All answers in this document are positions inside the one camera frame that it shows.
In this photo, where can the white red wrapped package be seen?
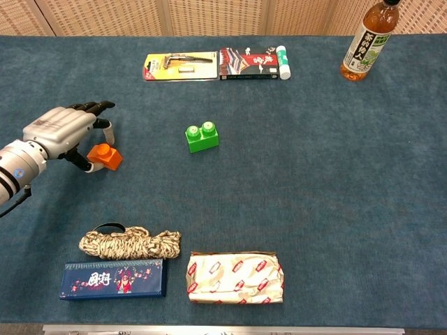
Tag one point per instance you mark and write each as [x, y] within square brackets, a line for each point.
[234, 279]

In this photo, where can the green two-stud building block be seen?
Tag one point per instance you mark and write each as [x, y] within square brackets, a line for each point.
[204, 141]

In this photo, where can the white green glue stick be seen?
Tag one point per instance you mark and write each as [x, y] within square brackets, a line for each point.
[283, 63]

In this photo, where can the woven folding screen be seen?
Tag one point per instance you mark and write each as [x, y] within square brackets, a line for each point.
[216, 14]

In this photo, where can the orange single-stud building block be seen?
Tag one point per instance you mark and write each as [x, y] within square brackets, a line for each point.
[106, 157]

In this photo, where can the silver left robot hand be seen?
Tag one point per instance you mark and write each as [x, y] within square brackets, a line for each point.
[57, 129]

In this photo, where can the blue felt table cloth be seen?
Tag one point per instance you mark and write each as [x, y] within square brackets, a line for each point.
[279, 192]

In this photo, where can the amber tea bottle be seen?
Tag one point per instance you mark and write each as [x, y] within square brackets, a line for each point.
[366, 45]

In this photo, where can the yellow razor blister pack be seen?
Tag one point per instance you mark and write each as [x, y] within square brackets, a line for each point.
[181, 71]

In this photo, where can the aluminium rail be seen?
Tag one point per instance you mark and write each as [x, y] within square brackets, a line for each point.
[223, 329]

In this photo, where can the black red printed box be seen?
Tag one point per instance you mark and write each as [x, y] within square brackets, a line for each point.
[248, 64]

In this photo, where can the navy blue printed box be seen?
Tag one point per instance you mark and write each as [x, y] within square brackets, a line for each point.
[111, 281]

